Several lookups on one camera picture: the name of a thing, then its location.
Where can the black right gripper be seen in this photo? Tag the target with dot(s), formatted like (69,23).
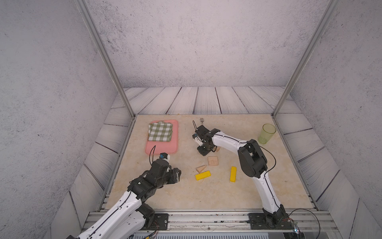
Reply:
(203,153)

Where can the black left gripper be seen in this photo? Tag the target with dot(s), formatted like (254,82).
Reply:
(176,176)

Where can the natural wood rectangular block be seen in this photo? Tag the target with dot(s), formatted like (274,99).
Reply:
(212,163)
(212,158)

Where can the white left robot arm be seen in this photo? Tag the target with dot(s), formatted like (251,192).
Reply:
(131,214)

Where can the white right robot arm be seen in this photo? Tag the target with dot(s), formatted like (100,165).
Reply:
(253,163)

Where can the yellow rectangular block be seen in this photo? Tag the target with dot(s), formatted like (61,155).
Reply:
(203,175)
(233,174)

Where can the pink plastic tray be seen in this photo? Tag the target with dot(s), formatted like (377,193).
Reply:
(170,147)

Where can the green white checkered cloth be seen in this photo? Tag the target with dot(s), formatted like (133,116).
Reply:
(160,131)

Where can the green translucent plastic cup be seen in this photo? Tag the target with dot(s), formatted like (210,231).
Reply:
(267,132)

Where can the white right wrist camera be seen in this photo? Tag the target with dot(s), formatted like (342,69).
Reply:
(197,139)

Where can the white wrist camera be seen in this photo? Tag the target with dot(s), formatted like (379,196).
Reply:
(165,156)
(197,139)

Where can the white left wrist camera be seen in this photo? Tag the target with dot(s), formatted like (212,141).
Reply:
(165,156)

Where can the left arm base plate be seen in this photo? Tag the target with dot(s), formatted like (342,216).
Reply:
(156,222)

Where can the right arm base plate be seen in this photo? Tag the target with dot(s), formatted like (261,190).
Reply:
(261,221)

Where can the aluminium mounting rail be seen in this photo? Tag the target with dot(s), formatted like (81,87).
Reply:
(215,221)

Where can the right aluminium frame post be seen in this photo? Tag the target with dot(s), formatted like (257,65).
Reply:
(316,36)

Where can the aluminium frame post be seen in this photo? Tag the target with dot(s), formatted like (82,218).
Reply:
(86,15)
(316,36)

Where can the left aluminium frame post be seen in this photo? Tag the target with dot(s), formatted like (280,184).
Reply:
(86,15)

